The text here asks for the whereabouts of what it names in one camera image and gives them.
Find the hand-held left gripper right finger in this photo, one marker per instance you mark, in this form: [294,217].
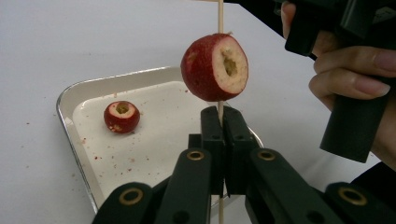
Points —
[236,140]

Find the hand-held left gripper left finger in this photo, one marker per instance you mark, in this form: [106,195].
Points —
[212,146]

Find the metal tray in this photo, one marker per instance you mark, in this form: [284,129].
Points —
[146,155]

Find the red hawthorn fruit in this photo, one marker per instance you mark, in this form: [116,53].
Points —
[122,118]
[211,68]

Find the wooden skewer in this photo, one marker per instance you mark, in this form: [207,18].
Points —
[220,18]

